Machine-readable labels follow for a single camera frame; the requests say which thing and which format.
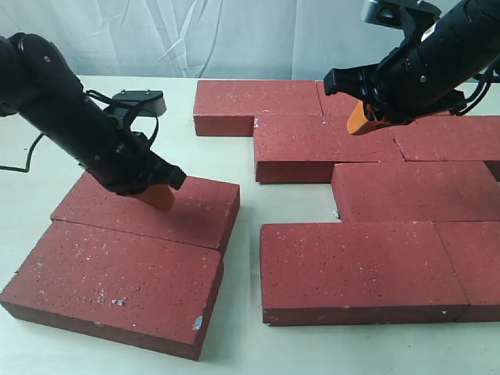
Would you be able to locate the red brick with white scuffs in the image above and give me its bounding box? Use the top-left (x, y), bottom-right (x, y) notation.
top-left (1, 221), bottom-right (223, 360)

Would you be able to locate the white backdrop sheet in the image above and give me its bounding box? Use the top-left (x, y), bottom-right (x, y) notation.
top-left (1, 0), bottom-right (403, 80)

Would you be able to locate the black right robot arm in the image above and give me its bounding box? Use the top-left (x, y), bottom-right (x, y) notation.
top-left (323, 0), bottom-right (499, 135)

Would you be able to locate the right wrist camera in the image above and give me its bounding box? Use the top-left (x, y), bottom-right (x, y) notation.
top-left (361, 0), bottom-right (441, 36)

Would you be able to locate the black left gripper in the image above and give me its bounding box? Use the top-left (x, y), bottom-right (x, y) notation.
top-left (42, 97), bottom-right (186, 211)

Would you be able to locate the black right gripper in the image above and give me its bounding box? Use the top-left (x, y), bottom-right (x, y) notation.
top-left (323, 23), bottom-right (469, 135)

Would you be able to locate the front large red brick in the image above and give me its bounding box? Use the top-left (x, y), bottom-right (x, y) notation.
top-left (259, 222), bottom-right (470, 326)

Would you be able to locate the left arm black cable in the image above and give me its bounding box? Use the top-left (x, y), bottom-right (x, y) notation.
top-left (0, 89), bottom-right (159, 173)

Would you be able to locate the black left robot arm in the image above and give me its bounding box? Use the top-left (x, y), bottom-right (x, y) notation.
top-left (1, 33), bottom-right (186, 211)

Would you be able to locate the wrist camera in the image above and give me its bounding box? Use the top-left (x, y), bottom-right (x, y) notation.
top-left (104, 90), bottom-right (166, 127)
top-left (361, 0), bottom-right (441, 36)

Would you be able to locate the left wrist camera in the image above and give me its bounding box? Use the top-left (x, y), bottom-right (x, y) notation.
top-left (104, 90), bottom-right (166, 127)

